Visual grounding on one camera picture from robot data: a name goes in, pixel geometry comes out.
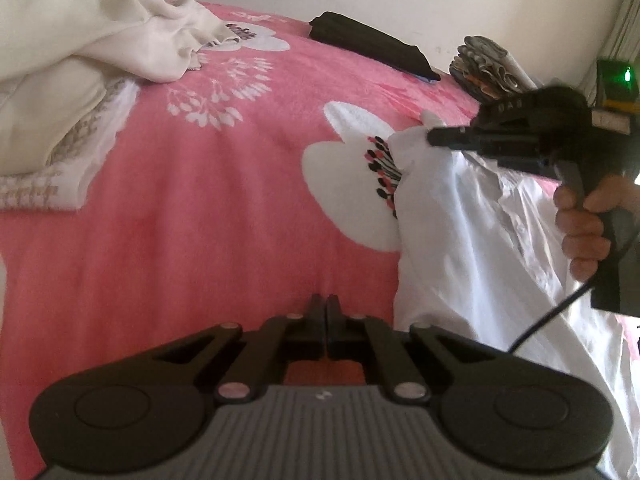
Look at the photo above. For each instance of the black folded cloth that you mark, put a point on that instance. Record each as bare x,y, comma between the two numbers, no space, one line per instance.
370,40

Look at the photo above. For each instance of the stack of folded clothes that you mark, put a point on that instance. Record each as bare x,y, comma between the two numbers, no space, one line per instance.
480,65

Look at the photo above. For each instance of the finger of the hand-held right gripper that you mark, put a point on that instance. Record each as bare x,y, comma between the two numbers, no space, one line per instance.
450,139

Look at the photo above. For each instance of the white beige houndstooth garment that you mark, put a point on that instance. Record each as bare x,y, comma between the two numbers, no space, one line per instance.
45,185

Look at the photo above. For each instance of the white shirt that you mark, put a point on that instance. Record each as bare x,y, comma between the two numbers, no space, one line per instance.
475,240

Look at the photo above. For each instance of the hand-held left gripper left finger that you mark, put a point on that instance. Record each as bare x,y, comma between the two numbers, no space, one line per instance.
315,325

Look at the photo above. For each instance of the cream garment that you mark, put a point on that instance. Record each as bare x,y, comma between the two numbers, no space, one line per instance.
75,35

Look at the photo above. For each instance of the person's right hand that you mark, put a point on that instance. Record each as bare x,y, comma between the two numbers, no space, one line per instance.
580,232

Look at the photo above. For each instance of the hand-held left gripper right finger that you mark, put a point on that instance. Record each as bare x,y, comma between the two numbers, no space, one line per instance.
336,325

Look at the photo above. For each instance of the pink floral blanket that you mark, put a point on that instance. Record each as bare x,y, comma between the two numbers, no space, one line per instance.
200,240

